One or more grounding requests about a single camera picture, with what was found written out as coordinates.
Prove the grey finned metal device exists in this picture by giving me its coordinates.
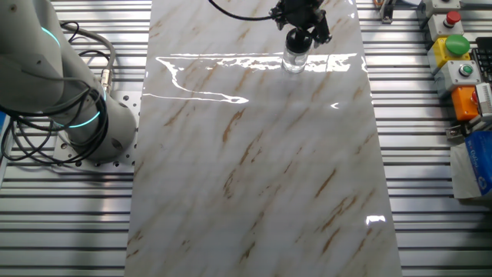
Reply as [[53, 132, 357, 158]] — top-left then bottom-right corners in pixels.
[[474, 82, 492, 124]]

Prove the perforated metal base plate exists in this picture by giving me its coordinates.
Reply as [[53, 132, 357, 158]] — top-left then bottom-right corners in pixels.
[[52, 90, 141, 170]]

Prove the black base cable bundle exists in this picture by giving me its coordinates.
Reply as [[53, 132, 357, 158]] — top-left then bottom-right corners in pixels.
[[0, 86, 111, 167]]

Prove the upright metal bracket piece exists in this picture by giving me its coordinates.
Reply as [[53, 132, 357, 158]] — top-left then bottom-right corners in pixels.
[[378, 0, 397, 24]]

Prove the red button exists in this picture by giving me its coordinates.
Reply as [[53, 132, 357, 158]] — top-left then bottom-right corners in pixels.
[[427, 10, 464, 42]]

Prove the black keyboard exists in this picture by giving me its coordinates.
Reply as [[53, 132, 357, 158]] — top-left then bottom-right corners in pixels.
[[470, 36, 492, 84]]

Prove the small metal clamp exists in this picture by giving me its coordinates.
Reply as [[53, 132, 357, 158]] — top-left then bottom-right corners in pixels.
[[444, 122, 466, 140]]

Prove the orange button box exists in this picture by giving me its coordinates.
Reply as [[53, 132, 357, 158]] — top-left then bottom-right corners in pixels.
[[450, 86, 480, 122]]

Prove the yellow box green button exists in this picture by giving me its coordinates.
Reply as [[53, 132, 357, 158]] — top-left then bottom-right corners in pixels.
[[427, 34, 472, 71]]

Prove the clear glass jar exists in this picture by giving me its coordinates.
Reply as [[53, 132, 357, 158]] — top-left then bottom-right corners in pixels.
[[281, 48, 309, 75]]

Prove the grey box small green button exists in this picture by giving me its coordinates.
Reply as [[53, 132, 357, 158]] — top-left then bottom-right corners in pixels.
[[441, 60, 482, 92]]

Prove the blue white tissue packet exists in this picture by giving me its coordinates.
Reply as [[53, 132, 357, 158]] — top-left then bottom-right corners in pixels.
[[449, 130, 492, 201]]

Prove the thick grey cable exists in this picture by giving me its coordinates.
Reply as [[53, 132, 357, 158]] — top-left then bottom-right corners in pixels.
[[59, 22, 118, 94]]

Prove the plain grey button box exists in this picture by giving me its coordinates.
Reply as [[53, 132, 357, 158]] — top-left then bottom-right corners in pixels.
[[422, 0, 461, 18]]

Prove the thin black looped cable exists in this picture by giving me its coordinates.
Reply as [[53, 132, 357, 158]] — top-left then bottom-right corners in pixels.
[[59, 21, 113, 65]]

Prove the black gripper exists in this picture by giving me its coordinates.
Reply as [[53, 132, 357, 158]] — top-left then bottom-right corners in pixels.
[[268, 0, 334, 49]]

